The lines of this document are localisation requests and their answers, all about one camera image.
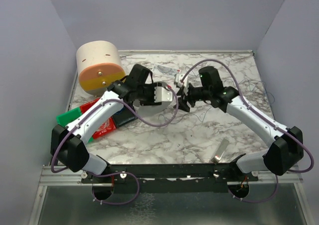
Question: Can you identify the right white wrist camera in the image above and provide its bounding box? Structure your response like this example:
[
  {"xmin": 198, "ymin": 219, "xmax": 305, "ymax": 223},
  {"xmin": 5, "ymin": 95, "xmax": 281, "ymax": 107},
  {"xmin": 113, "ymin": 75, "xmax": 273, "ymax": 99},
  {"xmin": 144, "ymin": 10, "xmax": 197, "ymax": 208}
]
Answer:
[{"xmin": 174, "ymin": 73, "xmax": 189, "ymax": 95}]

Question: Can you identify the thin blue wire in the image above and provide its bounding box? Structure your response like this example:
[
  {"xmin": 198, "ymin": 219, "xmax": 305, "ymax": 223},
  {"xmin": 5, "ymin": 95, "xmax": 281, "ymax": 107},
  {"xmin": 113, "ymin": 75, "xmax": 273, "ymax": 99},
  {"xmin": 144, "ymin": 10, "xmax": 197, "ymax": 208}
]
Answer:
[{"xmin": 158, "ymin": 73, "xmax": 277, "ymax": 126}]

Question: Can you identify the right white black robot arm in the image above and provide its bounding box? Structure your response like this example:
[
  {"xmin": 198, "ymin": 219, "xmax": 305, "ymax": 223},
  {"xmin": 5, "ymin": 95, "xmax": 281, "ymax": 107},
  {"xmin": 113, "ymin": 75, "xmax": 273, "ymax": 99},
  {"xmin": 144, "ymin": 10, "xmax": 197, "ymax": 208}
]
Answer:
[{"xmin": 174, "ymin": 66, "xmax": 304, "ymax": 176}]

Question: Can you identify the beige layered cylinder model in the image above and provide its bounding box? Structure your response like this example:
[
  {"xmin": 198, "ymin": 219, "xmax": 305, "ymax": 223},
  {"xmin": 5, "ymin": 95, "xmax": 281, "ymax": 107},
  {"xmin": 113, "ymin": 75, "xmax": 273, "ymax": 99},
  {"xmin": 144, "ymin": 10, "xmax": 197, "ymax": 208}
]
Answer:
[{"xmin": 76, "ymin": 40, "xmax": 126, "ymax": 96}]

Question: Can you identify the white coiled wire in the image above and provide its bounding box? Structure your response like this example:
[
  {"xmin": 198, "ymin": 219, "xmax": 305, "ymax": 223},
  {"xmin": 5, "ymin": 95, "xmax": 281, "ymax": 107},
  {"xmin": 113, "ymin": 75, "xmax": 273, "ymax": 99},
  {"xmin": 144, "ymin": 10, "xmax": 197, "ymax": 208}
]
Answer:
[{"xmin": 98, "ymin": 120, "xmax": 114, "ymax": 135}]

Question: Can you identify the packaged protractor ruler set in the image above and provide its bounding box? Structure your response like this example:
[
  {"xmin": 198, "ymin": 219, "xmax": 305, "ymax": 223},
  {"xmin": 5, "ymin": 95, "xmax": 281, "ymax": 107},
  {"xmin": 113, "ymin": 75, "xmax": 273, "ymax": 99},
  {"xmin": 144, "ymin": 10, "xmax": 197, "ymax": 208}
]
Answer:
[{"xmin": 152, "ymin": 64, "xmax": 180, "ymax": 78}]

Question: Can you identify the grey metal clip tool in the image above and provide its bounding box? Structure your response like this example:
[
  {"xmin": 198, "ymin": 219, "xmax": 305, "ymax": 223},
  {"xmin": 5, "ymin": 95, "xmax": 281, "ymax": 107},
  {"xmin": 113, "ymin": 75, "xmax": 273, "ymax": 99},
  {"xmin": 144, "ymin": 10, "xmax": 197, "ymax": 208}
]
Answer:
[{"xmin": 210, "ymin": 138, "xmax": 229, "ymax": 164}]

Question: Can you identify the red plastic bin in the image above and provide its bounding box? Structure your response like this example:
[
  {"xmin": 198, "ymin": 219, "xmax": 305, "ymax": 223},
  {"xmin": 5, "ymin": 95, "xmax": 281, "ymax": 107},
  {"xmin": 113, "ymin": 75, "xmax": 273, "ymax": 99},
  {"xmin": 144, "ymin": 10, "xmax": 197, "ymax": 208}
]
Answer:
[{"xmin": 80, "ymin": 98, "xmax": 116, "ymax": 142}]

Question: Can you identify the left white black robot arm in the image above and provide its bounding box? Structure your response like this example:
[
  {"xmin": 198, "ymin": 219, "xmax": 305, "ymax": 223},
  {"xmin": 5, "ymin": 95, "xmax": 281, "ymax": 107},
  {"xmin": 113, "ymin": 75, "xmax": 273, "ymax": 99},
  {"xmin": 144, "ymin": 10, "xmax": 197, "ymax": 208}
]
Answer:
[{"xmin": 50, "ymin": 64, "xmax": 165, "ymax": 175}]

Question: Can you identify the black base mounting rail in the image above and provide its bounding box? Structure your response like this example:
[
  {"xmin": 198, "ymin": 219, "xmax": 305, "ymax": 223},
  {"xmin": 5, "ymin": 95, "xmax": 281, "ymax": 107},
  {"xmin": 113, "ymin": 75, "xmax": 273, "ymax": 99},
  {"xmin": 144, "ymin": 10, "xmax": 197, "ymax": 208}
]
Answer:
[{"xmin": 81, "ymin": 162, "xmax": 258, "ymax": 194}]

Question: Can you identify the green plastic bin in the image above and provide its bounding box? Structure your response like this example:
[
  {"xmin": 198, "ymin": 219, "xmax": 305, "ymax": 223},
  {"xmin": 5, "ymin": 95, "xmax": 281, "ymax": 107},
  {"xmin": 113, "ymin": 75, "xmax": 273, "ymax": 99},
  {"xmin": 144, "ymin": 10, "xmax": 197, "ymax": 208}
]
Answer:
[{"xmin": 56, "ymin": 108, "xmax": 95, "ymax": 143}]

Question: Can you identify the black plastic bin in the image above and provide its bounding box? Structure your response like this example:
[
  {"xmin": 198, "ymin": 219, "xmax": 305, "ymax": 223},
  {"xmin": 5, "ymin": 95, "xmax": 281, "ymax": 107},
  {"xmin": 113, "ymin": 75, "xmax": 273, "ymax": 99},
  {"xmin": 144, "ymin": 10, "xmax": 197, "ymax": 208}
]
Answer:
[{"xmin": 112, "ymin": 108, "xmax": 137, "ymax": 128}]

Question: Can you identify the aluminium extrusion frame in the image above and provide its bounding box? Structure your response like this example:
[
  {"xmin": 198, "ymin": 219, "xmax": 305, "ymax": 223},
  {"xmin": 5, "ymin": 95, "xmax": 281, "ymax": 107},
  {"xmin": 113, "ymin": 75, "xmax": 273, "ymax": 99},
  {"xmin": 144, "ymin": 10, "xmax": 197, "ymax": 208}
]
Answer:
[{"xmin": 38, "ymin": 166, "xmax": 303, "ymax": 186}]

